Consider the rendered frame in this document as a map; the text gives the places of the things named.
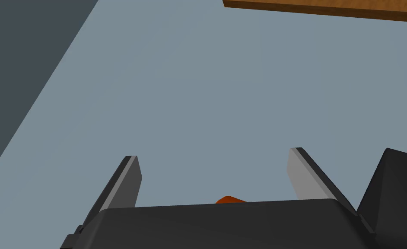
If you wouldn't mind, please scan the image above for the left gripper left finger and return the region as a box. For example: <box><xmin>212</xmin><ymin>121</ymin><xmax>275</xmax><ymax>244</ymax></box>
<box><xmin>82</xmin><ymin>155</ymin><xmax>143</xmax><ymax>227</ymax></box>

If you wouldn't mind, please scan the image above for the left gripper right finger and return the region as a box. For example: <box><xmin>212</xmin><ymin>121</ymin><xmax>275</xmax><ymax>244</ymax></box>
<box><xmin>286</xmin><ymin>147</ymin><xmax>358</xmax><ymax>213</ymax></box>

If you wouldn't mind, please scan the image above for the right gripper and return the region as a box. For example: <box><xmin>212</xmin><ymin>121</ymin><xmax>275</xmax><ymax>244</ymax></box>
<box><xmin>356</xmin><ymin>147</ymin><xmax>407</xmax><ymax>249</ymax></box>

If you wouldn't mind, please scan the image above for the orange round thing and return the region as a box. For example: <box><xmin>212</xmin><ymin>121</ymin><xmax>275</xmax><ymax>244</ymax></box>
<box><xmin>215</xmin><ymin>195</ymin><xmax>248</xmax><ymax>204</ymax></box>

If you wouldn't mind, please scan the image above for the brown wooden board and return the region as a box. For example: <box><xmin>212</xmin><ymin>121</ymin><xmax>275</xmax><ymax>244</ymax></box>
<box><xmin>222</xmin><ymin>0</ymin><xmax>407</xmax><ymax>24</ymax></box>

